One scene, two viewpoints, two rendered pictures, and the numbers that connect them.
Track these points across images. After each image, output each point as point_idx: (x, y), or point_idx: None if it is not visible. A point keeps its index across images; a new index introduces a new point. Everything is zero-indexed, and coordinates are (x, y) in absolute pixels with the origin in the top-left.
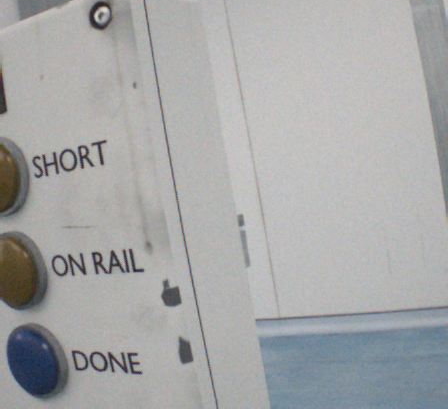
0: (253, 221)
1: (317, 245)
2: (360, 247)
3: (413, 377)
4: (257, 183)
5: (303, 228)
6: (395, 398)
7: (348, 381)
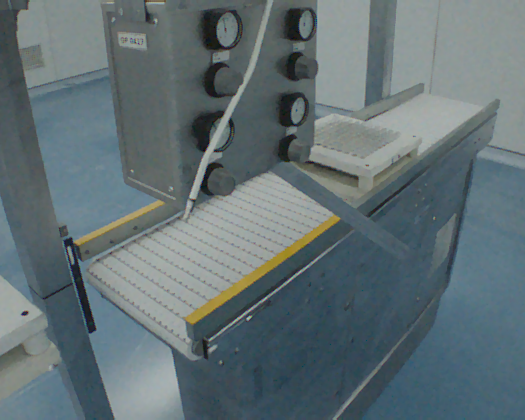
0: (426, 53)
1: (470, 85)
2: (504, 97)
3: None
4: (437, 25)
5: (463, 69)
6: (516, 233)
7: (479, 204)
